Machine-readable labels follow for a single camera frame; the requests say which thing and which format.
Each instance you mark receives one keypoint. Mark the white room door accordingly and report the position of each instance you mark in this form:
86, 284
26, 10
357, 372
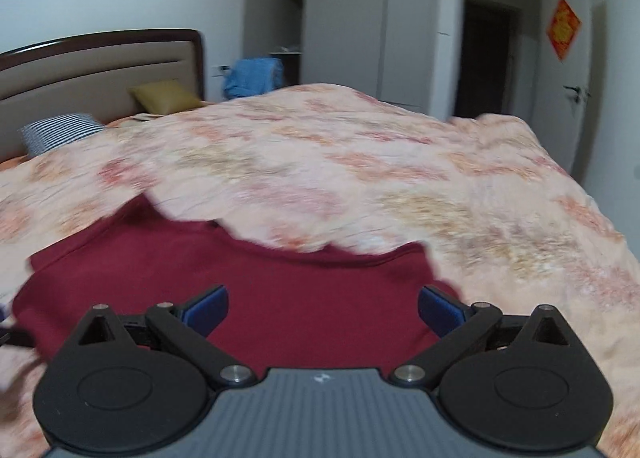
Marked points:
567, 130

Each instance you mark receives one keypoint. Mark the blue clothes pile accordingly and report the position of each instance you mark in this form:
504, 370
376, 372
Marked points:
253, 76

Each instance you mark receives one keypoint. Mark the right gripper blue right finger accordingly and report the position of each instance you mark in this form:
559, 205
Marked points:
462, 331

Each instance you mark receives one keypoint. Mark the brown beige padded headboard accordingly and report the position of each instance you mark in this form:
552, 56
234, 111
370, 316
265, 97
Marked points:
92, 74

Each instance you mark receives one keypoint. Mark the grey built-in wardrobe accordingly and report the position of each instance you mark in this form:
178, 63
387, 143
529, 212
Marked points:
383, 48

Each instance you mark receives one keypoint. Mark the red fu character decoration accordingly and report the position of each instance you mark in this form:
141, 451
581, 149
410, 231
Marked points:
563, 29

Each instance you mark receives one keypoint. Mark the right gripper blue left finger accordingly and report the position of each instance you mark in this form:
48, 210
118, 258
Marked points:
182, 330

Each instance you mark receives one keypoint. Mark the black door handle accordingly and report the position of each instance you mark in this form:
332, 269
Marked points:
580, 95

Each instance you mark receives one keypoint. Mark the black white checked pillow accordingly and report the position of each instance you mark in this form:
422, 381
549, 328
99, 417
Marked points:
47, 134

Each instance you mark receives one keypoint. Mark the floral pink bed quilt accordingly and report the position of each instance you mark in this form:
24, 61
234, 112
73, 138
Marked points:
324, 164

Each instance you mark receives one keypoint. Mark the olive green pillow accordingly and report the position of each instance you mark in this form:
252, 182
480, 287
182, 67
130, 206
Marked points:
165, 97

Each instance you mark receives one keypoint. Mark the dark red long-sleeve sweater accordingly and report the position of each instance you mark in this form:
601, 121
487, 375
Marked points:
325, 309

